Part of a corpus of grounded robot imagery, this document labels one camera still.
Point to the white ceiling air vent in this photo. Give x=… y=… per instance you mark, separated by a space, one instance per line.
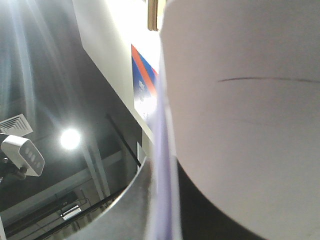
x=16 y=125

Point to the blue red wall poster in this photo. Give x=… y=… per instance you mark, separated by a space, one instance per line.
x=144 y=87

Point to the round ceiling light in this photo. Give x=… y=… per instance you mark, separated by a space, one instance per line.
x=70 y=139

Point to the white head camera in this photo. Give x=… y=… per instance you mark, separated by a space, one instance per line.
x=23 y=154

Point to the white paper sheets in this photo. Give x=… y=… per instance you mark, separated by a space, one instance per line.
x=242 y=83

